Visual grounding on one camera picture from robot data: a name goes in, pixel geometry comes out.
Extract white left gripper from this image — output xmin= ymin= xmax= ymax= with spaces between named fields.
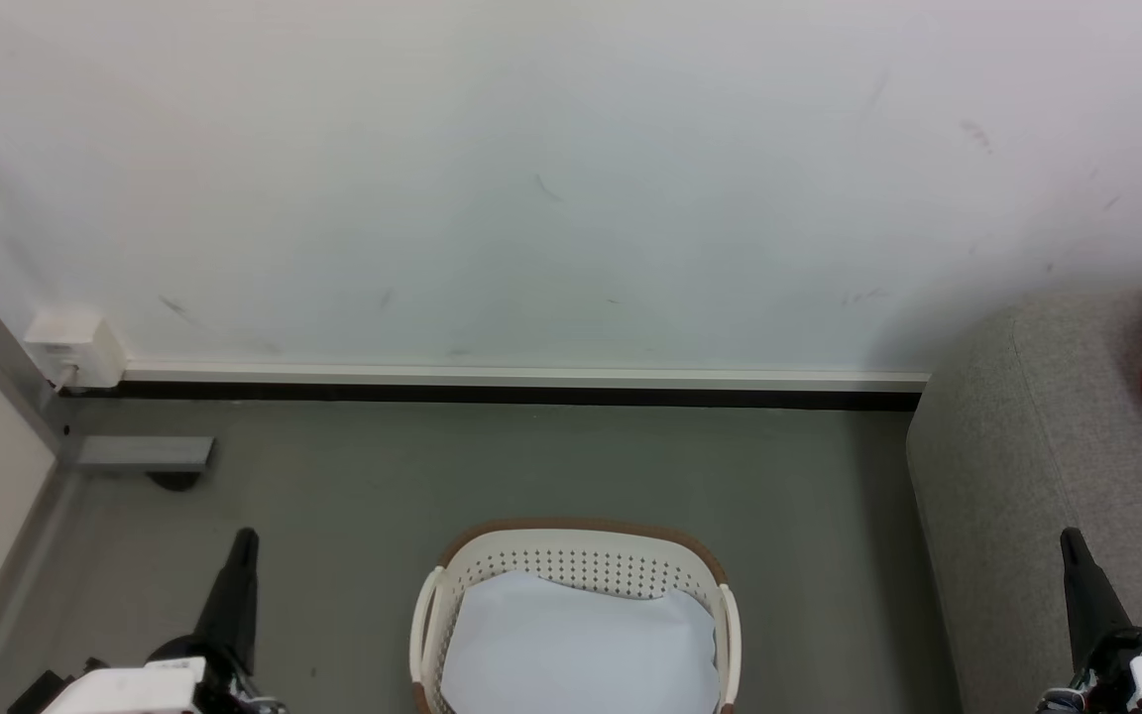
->
xmin=41 ymin=528 xmax=286 ymax=714

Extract white perforated laundry basket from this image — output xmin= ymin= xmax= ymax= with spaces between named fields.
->
xmin=409 ymin=518 xmax=742 ymax=714

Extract grey fabric sofa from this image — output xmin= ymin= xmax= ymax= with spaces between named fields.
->
xmin=905 ymin=288 xmax=1142 ymax=714

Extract white and black baseboard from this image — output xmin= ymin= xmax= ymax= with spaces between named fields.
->
xmin=60 ymin=361 xmax=932 ymax=413

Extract white wall socket box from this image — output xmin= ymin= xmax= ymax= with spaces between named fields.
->
xmin=23 ymin=308 xmax=129 ymax=391

